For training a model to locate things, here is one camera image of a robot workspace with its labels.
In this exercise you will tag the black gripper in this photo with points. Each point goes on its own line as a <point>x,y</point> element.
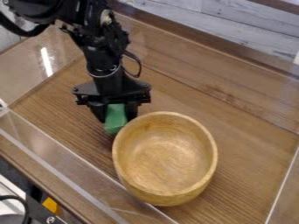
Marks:
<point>118,89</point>

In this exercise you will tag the green rectangular block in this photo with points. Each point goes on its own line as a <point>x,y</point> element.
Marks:
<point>115,118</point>

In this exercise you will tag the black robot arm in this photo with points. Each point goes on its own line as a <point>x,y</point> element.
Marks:
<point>90,22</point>

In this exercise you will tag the brown wooden bowl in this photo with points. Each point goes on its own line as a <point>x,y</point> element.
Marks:
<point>166,157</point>

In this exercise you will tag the yellow and black device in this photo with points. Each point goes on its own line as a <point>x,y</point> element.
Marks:
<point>41,214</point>

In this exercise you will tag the clear acrylic tray wall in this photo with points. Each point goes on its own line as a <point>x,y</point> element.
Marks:
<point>90,194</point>

